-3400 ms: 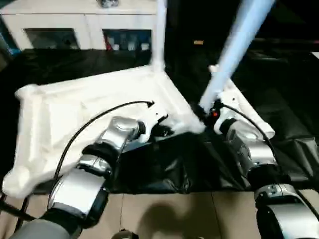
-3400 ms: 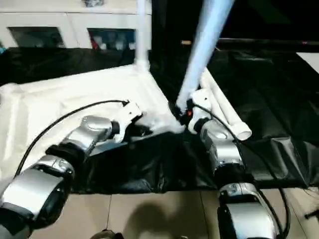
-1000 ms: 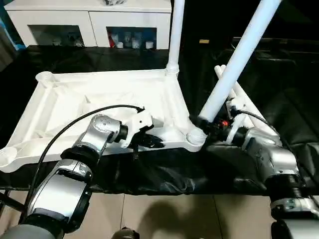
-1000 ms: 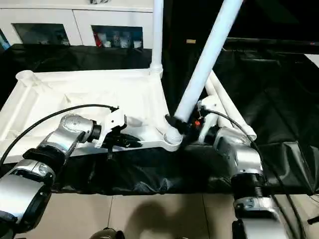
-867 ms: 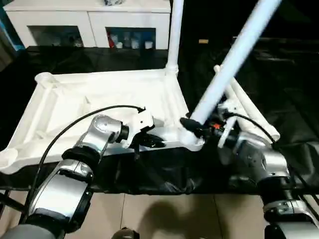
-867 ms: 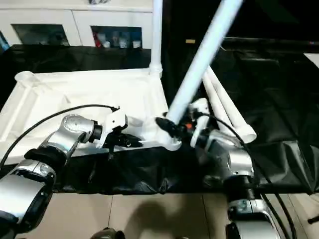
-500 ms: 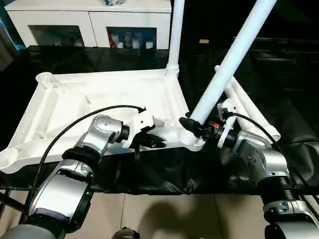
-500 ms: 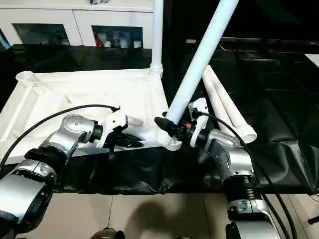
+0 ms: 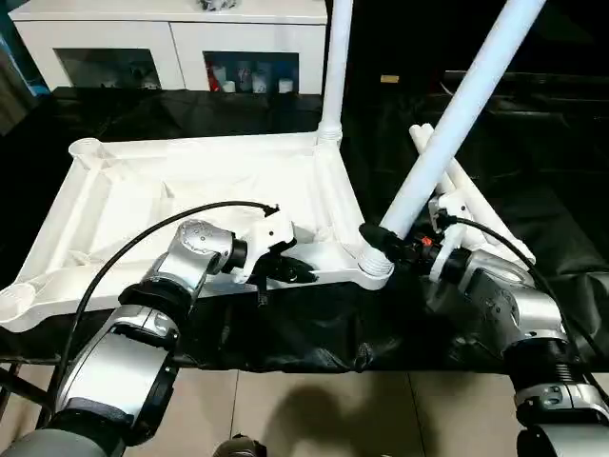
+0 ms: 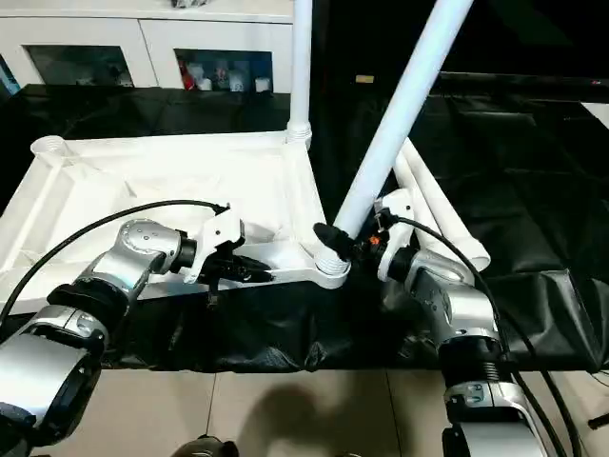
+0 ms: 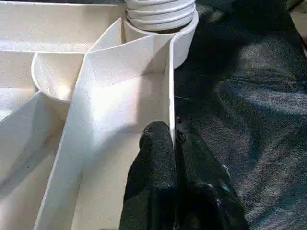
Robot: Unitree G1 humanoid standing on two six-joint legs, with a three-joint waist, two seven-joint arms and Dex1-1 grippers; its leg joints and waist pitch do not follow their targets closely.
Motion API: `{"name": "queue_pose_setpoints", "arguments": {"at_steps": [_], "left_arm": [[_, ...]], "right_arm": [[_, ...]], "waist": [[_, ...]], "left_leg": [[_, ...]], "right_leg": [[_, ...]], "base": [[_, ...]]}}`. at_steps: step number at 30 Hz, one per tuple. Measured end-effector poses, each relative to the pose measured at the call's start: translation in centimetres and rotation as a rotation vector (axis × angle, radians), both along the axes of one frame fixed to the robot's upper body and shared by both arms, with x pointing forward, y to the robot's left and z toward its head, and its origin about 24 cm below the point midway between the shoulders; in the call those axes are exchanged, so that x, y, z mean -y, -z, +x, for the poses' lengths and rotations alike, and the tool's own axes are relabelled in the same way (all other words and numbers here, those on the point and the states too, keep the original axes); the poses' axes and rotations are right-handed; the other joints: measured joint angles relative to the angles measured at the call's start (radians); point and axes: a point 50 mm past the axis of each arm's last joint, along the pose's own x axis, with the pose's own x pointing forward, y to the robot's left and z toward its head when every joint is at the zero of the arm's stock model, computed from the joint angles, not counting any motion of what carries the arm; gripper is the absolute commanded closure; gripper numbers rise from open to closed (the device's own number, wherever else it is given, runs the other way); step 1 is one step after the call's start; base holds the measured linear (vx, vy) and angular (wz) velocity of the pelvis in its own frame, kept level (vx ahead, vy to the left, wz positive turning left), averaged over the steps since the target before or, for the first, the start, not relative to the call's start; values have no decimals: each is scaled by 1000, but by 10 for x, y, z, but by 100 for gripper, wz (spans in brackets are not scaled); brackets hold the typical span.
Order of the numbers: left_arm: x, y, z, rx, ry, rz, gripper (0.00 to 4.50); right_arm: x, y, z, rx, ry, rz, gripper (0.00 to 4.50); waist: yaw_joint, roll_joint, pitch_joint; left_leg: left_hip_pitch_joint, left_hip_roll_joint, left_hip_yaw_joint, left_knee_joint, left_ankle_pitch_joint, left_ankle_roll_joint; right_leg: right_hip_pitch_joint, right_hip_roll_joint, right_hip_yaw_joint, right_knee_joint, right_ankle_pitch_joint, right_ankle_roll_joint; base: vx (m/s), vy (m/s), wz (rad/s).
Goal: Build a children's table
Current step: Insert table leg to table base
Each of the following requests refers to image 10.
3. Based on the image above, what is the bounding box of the grey robot torso cover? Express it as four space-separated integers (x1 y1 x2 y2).
0 402 39 457

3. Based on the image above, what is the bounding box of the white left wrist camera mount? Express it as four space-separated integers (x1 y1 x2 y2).
183 204 244 285

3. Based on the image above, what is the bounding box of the dark rounded robot part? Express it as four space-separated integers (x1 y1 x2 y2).
183 435 239 457

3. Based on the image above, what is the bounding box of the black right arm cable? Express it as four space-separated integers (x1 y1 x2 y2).
380 213 586 457

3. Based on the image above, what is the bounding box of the white plastic table top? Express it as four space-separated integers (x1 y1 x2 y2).
0 131 352 315

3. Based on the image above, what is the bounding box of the white plastic table leg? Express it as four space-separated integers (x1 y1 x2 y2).
313 0 477 277
287 0 314 147
403 142 491 273
393 154 442 228

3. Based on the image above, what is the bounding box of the black mat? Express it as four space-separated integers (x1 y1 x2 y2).
0 83 609 375

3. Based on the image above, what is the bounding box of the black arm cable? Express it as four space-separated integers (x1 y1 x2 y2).
0 199 232 325
380 213 586 457

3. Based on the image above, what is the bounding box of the white flat board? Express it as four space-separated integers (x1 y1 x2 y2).
582 101 609 128

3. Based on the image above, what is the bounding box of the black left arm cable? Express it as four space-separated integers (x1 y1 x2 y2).
0 199 232 325

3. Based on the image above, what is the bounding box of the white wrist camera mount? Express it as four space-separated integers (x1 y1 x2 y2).
183 204 244 285
373 188 418 280

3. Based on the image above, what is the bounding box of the blue box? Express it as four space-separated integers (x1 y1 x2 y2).
0 54 20 99

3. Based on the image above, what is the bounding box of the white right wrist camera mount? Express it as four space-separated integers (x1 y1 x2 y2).
373 188 418 280

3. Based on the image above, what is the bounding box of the white cabinet with glass doors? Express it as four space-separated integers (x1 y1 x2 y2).
0 0 294 91

